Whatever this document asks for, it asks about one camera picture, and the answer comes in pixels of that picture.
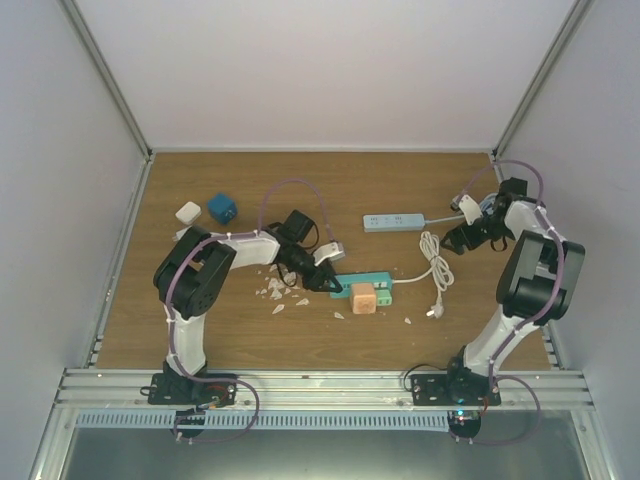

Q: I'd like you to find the slotted cable duct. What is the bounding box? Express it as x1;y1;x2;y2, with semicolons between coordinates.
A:
76;409;449;432

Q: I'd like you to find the white coiled cable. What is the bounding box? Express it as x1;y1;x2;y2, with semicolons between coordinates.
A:
392;229;454;319

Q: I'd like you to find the aluminium front rail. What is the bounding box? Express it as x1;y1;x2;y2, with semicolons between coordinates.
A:
54;369;595;411

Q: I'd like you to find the pink cube adapter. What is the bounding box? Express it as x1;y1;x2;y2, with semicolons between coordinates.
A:
349;283;377;315

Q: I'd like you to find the dark blue cube adapter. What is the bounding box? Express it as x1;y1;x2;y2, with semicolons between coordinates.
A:
207;193;238;225

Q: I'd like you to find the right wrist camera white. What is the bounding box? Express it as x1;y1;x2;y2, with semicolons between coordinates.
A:
451;194;483;225

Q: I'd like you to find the light blue power strip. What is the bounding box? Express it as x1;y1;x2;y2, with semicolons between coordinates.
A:
363;213;426;233

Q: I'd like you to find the white square plug adapter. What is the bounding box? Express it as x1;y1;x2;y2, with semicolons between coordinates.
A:
175;201;202;225

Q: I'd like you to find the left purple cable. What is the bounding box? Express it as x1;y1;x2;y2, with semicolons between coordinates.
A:
167;178;336;381

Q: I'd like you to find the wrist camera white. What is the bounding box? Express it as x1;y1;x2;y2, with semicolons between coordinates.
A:
451;194;483;225
313;241;346;266

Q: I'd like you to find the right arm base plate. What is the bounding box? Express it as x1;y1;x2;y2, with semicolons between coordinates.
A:
408;371;502;408

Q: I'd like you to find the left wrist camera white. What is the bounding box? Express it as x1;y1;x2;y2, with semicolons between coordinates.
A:
313;241;346;266

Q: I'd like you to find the teal power strip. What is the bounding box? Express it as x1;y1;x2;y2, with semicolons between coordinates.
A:
330;271;393;299

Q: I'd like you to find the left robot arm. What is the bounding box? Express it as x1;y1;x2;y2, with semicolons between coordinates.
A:
153;210;345;404

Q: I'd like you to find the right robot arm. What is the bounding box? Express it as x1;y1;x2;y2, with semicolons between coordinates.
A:
440;178;586;405

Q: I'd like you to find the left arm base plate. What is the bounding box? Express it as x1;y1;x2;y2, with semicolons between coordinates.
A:
140;371;237;408

